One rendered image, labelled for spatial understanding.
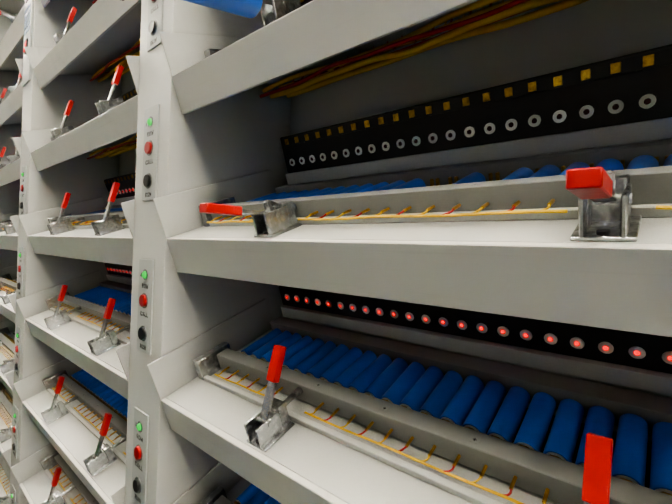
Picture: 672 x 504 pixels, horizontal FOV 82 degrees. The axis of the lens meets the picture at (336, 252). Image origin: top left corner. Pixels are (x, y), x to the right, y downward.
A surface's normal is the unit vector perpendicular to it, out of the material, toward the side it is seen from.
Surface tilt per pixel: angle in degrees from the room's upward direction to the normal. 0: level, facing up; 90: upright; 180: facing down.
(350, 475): 21
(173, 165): 90
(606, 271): 111
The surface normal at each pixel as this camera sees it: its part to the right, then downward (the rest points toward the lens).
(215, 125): 0.76, 0.04
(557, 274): -0.62, 0.33
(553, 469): -0.19, -0.94
